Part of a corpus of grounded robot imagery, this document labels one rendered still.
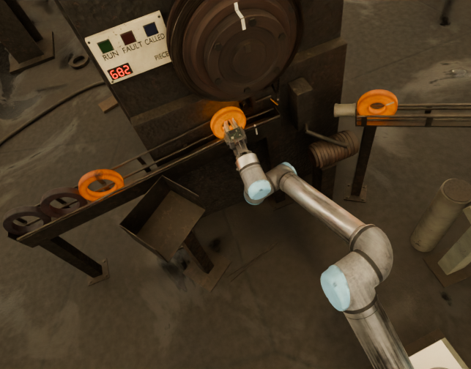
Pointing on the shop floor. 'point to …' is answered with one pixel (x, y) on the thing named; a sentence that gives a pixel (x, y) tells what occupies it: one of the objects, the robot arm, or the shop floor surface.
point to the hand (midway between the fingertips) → (227, 120)
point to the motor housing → (323, 150)
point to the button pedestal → (459, 252)
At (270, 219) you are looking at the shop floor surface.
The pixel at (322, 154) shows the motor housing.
